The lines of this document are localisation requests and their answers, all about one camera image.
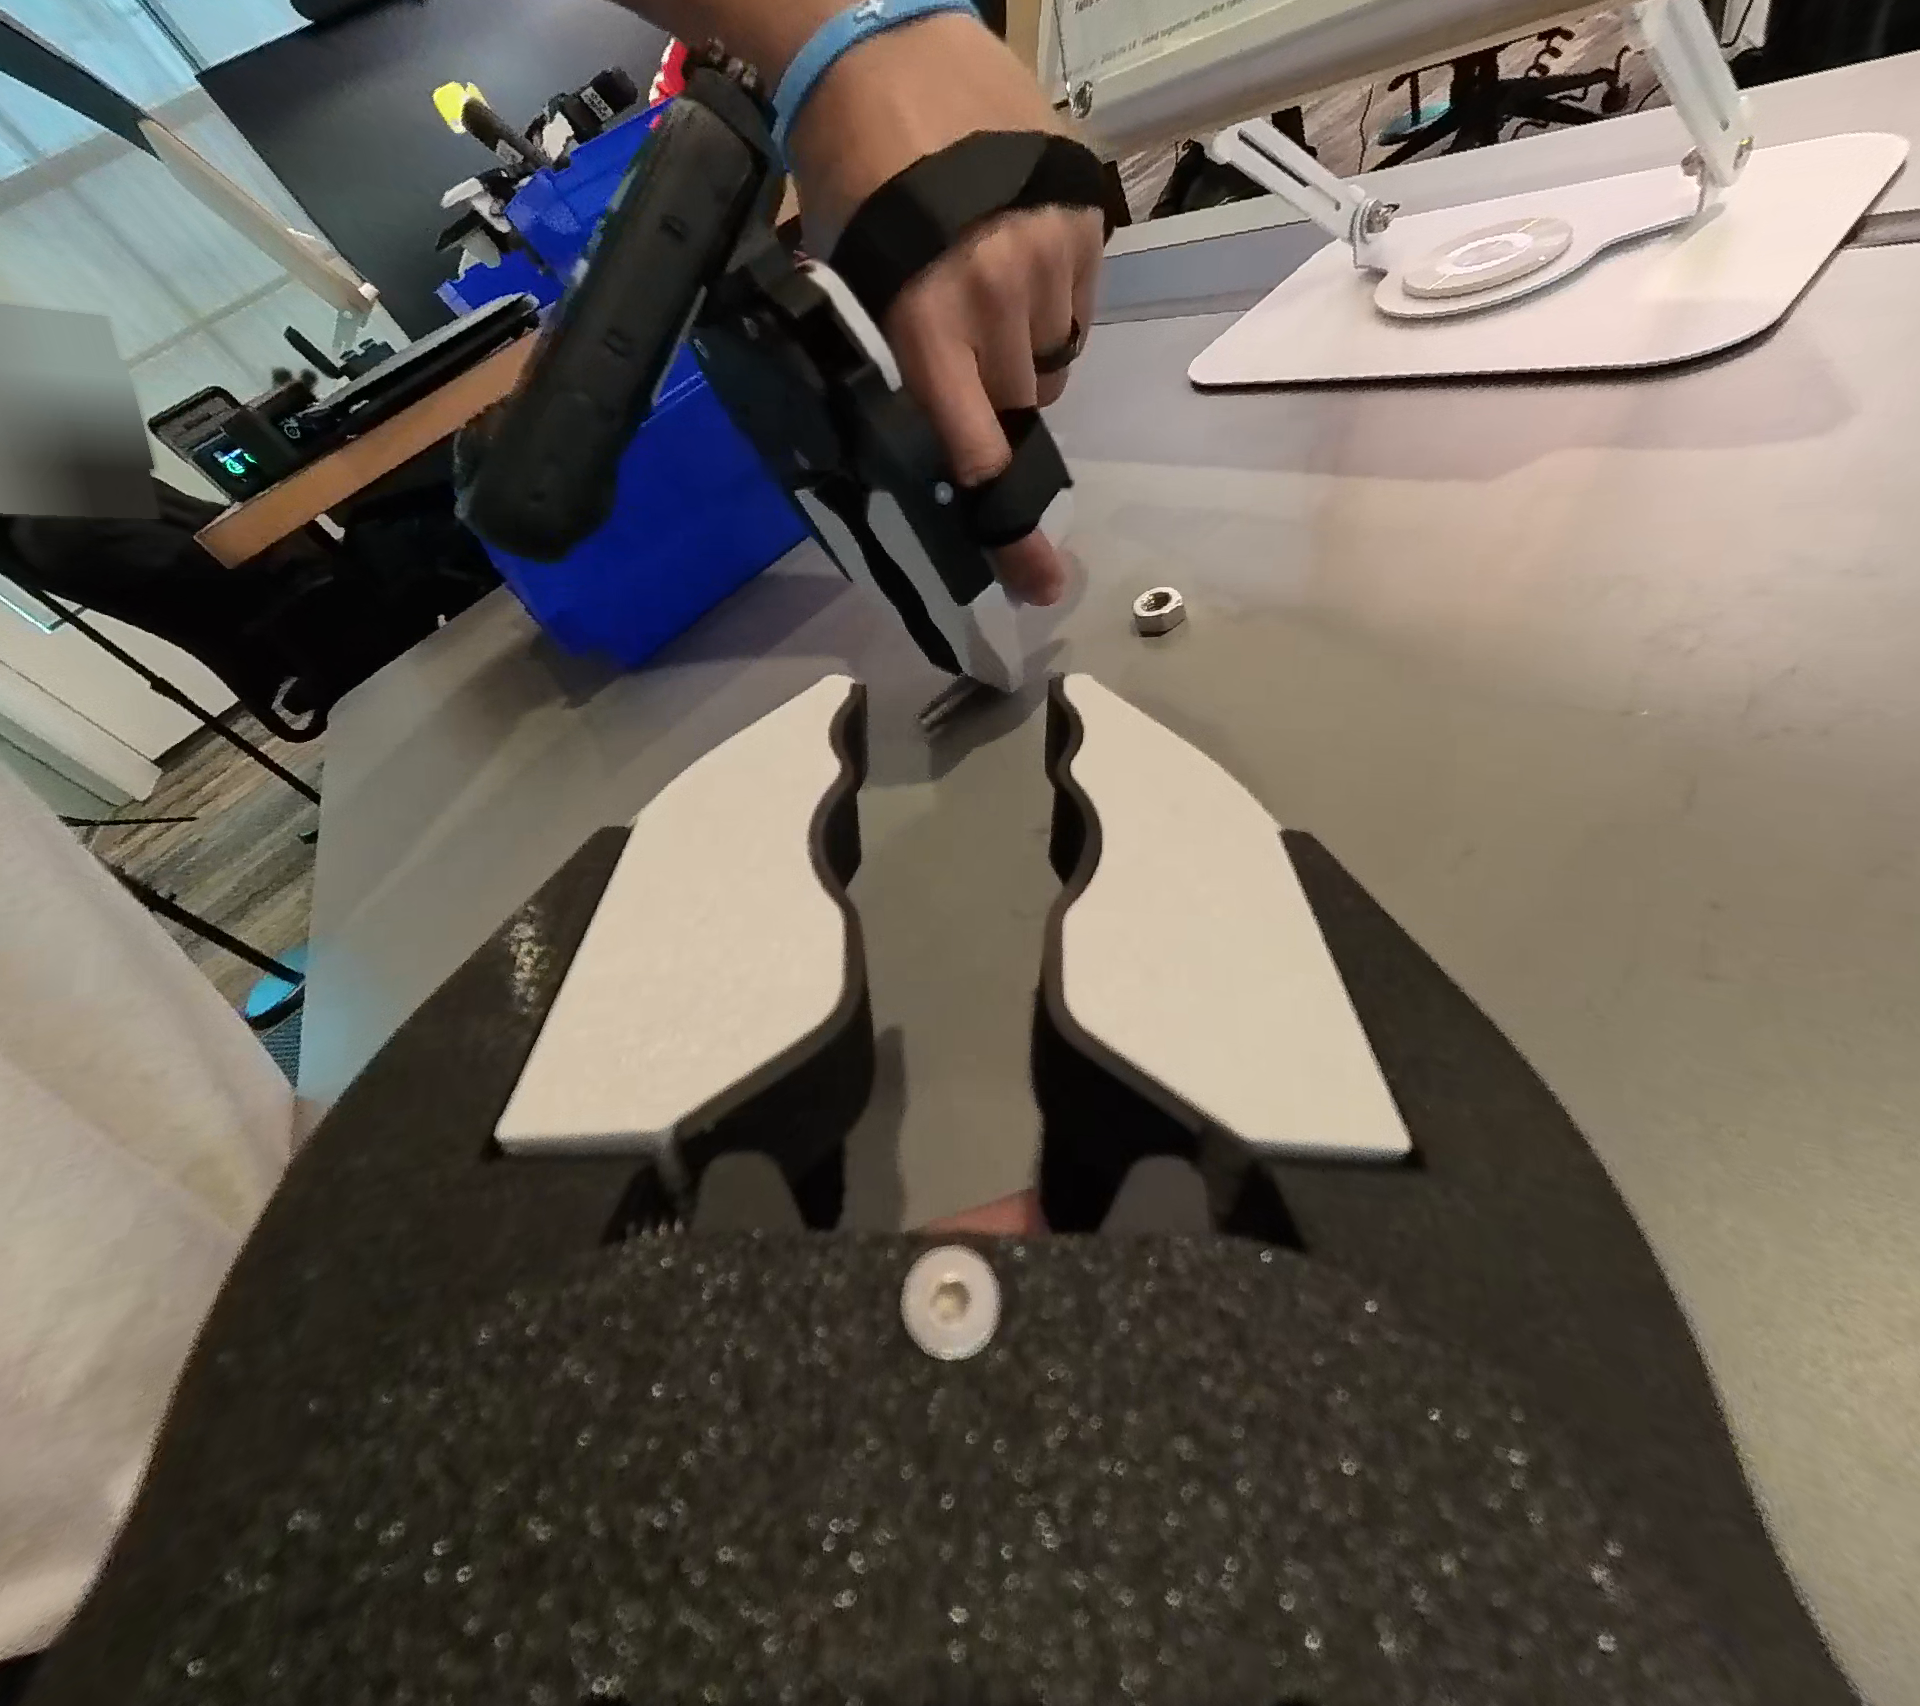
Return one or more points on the device with green display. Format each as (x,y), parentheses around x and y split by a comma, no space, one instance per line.
(232,461)

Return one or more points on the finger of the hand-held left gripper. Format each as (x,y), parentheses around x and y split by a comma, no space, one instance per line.
(981,626)
(839,532)

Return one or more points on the blue wristband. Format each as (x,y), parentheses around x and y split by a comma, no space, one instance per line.
(839,39)

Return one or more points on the yellow tipped tool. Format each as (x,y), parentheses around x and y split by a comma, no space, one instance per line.
(448,106)

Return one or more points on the person's left hand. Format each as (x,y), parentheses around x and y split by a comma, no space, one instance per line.
(974,305)

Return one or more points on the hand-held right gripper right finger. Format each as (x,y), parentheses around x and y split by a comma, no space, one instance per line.
(1214,971)

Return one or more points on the wooden desk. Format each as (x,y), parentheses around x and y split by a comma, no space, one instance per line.
(299,509)

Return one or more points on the person in white shirt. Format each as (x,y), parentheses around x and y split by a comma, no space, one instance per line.
(88,1136)

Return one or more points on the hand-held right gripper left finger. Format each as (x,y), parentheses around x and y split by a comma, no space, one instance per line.
(691,971)

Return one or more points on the steel hex nut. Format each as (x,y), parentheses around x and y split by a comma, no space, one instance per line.
(1160,610)

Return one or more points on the wooden document stand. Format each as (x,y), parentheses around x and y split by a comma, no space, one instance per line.
(1650,282)

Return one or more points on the steel hex bolt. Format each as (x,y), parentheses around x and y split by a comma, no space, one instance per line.
(940,704)

